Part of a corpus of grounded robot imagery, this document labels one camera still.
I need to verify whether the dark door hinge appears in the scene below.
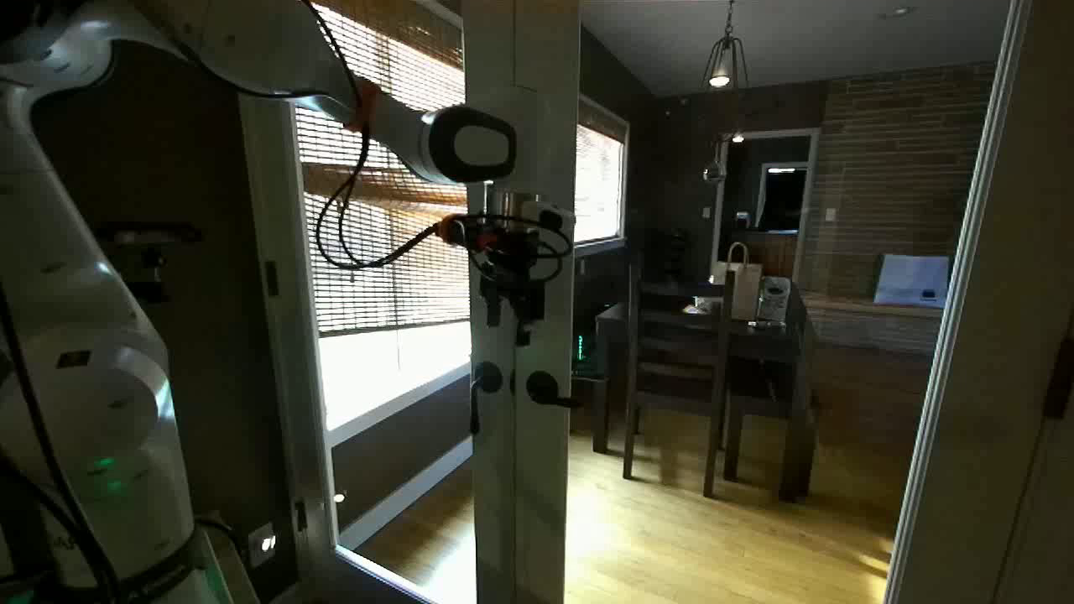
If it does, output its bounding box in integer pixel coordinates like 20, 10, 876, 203
1037, 334, 1074, 424

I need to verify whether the dark wooden dining table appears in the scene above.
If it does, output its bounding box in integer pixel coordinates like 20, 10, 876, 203
589, 291, 820, 505

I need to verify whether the stone ledge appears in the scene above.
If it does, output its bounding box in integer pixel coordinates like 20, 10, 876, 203
802, 291, 947, 360

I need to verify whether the white framed wall opening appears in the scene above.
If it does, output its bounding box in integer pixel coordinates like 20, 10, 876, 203
709, 123, 821, 289

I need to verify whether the black door lever handle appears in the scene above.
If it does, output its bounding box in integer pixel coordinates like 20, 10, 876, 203
525, 366, 579, 414
465, 360, 510, 435

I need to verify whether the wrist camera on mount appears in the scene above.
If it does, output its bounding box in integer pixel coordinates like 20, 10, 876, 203
450, 184, 577, 283

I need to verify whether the thin black cable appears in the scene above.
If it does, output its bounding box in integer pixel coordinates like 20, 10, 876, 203
0, 283, 122, 604

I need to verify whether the white glass french door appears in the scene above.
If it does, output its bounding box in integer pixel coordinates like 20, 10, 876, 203
229, 0, 525, 604
516, 0, 584, 604

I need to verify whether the brown paper bag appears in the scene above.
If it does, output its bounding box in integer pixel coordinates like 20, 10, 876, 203
717, 240, 765, 321

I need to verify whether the wire cage pendant lamp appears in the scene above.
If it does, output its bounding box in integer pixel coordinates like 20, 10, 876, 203
700, 0, 753, 94

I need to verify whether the white box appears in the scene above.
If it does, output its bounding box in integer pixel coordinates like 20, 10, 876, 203
874, 252, 952, 311

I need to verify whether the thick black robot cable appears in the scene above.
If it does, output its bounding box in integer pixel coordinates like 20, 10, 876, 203
300, 0, 473, 277

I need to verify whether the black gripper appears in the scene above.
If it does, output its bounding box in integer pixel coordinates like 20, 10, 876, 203
480, 273, 550, 350

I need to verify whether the dark wall bracket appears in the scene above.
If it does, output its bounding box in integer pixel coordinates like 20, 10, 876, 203
94, 218, 208, 310

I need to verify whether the white door jamb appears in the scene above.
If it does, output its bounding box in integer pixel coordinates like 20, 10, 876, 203
880, 0, 1037, 604

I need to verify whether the dark wooden chair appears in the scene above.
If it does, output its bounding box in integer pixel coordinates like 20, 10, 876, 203
619, 262, 733, 498

